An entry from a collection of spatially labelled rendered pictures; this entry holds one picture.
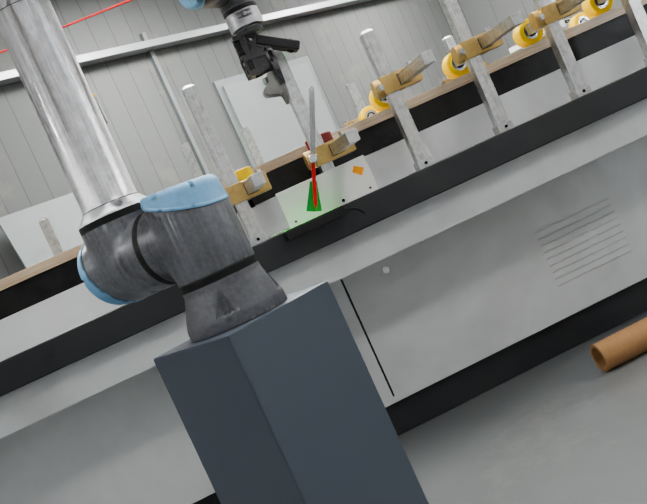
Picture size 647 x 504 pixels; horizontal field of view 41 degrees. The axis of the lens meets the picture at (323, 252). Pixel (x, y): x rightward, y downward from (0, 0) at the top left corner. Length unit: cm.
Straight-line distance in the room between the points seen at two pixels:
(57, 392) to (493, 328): 126
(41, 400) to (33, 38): 100
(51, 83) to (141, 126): 614
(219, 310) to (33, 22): 64
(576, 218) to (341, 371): 137
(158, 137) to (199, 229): 637
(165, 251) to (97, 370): 83
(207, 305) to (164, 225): 16
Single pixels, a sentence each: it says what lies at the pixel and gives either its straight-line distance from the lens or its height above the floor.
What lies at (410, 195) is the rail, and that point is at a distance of 232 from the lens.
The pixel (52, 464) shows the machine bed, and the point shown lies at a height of 38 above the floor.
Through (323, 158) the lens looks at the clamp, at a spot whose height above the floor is 83.
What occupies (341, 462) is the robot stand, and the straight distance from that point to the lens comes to 152.
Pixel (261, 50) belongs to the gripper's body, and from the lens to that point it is 223.
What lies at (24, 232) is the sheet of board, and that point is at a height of 143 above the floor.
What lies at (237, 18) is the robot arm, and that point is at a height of 124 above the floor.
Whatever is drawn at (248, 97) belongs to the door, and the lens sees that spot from 855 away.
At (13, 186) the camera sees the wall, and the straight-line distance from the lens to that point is 711.
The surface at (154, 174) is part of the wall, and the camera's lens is 770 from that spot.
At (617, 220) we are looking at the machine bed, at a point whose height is 30.
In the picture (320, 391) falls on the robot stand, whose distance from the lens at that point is 150.
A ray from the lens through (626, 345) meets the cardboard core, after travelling 244.
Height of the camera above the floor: 74
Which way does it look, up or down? 3 degrees down
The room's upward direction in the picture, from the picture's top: 24 degrees counter-clockwise
